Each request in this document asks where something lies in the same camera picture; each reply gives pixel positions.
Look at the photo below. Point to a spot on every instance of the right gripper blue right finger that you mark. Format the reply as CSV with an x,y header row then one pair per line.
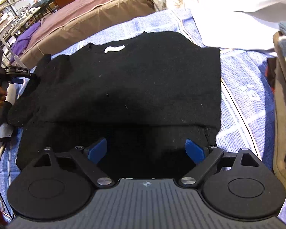
x,y
195,152

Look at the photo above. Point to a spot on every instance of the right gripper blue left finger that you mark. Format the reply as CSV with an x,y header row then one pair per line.
x,y
96,151

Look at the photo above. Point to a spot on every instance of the black knit sweater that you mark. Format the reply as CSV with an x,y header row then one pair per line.
x,y
146,96

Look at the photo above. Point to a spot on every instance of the purple garment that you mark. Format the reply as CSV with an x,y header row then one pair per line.
x,y
23,40

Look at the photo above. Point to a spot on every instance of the pink and tan bed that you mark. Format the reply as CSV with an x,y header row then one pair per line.
x,y
78,21

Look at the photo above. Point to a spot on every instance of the white pillow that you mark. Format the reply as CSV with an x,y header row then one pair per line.
x,y
238,24

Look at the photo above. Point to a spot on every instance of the wall display shelves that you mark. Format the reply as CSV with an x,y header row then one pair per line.
x,y
14,21

